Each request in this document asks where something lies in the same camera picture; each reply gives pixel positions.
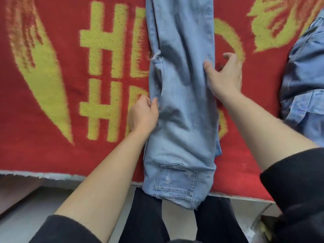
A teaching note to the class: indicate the person's right hand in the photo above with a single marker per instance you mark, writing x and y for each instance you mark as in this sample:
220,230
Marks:
227,78

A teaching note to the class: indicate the person's left hand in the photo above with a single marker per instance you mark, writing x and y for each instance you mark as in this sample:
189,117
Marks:
141,118

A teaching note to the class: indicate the person's left thumb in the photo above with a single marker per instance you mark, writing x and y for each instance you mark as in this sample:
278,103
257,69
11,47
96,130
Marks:
154,105

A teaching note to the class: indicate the person's right thumb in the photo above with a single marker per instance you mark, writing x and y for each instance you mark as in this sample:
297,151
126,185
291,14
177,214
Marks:
209,69

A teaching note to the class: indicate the light blue jeans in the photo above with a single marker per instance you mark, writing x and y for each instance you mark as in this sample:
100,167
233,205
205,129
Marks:
182,98

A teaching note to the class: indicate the person's left forearm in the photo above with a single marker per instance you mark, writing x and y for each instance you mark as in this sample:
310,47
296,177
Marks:
106,179

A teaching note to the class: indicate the person's right forearm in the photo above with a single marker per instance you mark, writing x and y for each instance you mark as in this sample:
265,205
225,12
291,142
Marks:
258,129

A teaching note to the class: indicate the blue denim garment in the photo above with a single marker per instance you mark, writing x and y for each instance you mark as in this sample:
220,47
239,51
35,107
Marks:
303,80

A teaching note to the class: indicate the red carpet with yellow print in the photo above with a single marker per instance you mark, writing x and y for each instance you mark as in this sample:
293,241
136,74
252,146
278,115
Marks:
50,86

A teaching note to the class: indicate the black trousers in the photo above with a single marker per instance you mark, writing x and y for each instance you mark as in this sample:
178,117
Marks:
144,220

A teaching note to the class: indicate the black sweater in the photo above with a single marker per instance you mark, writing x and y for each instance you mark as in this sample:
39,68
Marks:
298,184

